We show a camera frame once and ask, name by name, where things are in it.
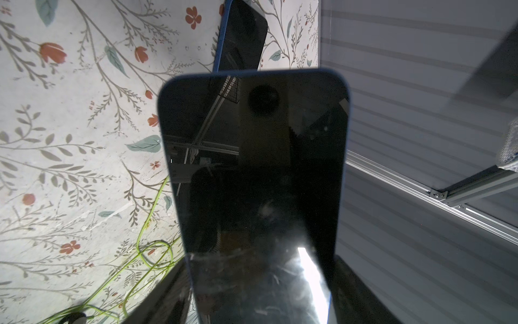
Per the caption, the white wire mesh basket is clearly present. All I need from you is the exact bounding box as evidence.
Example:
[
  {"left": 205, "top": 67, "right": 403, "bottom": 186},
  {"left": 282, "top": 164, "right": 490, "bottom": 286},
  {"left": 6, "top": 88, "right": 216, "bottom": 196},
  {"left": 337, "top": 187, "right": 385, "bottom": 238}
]
[{"left": 496, "top": 118, "right": 517, "bottom": 173}]

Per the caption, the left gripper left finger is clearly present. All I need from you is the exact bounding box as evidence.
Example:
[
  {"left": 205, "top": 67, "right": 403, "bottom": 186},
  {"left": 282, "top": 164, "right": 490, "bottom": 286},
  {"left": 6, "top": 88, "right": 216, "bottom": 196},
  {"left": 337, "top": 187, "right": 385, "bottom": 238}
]
[{"left": 124, "top": 259, "right": 190, "bottom": 324}]

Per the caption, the green wired earphones tangle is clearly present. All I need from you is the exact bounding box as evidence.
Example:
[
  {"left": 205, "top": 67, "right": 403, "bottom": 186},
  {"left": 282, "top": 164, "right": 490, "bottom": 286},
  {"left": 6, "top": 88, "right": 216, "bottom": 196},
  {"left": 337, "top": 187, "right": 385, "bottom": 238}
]
[{"left": 38, "top": 175, "right": 183, "bottom": 324}]

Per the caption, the blue-edged black smartphone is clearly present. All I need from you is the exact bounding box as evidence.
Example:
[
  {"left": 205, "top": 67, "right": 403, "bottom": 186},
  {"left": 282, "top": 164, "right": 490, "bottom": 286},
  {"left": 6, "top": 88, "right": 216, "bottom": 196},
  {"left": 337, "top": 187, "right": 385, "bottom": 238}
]
[{"left": 157, "top": 69, "right": 349, "bottom": 323}]

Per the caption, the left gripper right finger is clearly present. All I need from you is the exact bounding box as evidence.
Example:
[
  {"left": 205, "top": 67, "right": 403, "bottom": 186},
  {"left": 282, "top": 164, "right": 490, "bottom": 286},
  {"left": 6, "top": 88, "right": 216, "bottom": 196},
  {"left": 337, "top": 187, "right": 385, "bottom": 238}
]
[{"left": 331, "top": 255, "right": 401, "bottom": 324}]

